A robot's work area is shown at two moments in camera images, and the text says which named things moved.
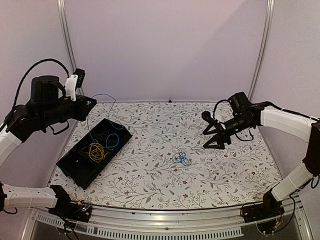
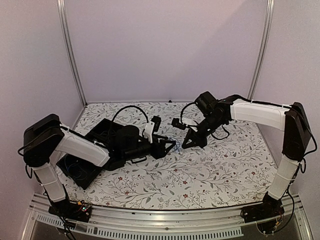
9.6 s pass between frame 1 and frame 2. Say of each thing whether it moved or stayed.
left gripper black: moved
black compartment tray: stayed
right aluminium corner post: stayed
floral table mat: stayed
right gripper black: moved
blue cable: moved
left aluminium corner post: stayed
